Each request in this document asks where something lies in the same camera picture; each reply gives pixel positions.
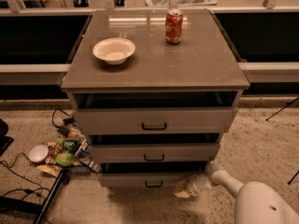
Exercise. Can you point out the black tripod leg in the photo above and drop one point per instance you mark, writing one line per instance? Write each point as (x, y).
(295, 175)

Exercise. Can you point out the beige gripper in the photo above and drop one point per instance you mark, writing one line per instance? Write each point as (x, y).
(192, 186)

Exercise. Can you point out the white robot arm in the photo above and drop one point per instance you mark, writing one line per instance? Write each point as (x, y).
(255, 202)

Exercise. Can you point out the grey drawer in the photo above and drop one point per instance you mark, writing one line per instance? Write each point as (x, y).
(153, 153)
(154, 120)
(148, 174)

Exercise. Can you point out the small white bowl on floor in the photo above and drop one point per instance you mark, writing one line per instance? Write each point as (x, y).
(38, 153)

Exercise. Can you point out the red soda can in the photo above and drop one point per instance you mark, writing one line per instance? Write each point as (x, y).
(173, 26)

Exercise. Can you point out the white paper bowl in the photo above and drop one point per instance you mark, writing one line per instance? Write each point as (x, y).
(114, 50)

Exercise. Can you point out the yellow snack wrapper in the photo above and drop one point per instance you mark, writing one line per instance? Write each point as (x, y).
(49, 169)

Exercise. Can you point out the black power adapter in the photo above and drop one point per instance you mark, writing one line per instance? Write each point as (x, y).
(63, 130)

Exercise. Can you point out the grey drawer cabinet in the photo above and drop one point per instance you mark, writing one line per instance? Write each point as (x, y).
(200, 71)

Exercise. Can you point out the green snack bag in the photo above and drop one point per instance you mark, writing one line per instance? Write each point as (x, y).
(67, 156)

